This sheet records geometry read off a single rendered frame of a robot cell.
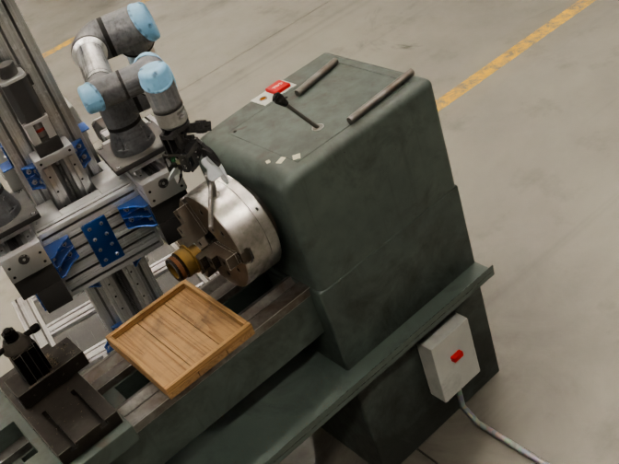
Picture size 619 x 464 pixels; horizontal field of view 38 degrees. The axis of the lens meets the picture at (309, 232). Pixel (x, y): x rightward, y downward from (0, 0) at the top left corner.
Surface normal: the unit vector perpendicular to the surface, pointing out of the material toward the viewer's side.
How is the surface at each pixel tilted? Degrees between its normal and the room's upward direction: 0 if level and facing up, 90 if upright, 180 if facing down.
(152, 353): 0
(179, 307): 0
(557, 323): 0
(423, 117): 90
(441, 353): 90
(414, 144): 90
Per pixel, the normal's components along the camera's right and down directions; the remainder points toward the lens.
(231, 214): 0.21, -0.37
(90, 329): -0.28, -0.77
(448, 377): 0.62, 0.31
